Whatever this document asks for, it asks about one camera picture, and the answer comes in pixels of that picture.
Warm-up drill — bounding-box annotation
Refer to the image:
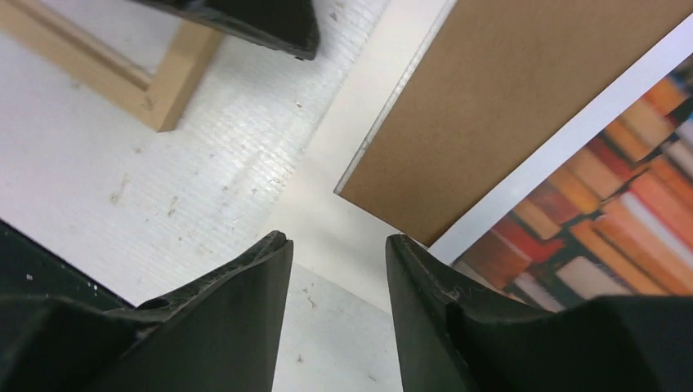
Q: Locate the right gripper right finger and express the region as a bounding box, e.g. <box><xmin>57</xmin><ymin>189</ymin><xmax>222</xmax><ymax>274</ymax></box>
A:
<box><xmin>385</xmin><ymin>234</ymin><xmax>692</xmax><ymax>391</ymax></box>

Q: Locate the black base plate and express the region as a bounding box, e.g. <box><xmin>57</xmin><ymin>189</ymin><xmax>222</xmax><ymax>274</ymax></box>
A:
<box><xmin>1</xmin><ymin>221</ymin><xmax>133</xmax><ymax>310</ymax></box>

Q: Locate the brown backing board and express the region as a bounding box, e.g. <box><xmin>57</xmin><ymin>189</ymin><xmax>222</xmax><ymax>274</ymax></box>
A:
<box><xmin>339</xmin><ymin>0</ymin><xmax>692</xmax><ymax>245</ymax></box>

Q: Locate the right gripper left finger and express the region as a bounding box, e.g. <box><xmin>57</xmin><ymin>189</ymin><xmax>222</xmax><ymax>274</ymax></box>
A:
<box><xmin>1</xmin><ymin>231</ymin><xmax>293</xmax><ymax>391</ymax></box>

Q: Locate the book photo print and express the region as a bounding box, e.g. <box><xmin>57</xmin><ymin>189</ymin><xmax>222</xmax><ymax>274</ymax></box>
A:
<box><xmin>430</xmin><ymin>18</ymin><xmax>692</xmax><ymax>312</ymax></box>

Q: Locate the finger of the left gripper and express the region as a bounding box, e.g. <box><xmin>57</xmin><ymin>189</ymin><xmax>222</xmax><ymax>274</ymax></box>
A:
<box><xmin>138</xmin><ymin>0</ymin><xmax>320</xmax><ymax>60</ymax></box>

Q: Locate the wooden picture frame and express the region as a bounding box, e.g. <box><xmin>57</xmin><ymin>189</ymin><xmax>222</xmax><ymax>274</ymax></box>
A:
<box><xmin>1</xmin><ymin>1</ymin><xmax>223</xmax><ymax>132</ymax></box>

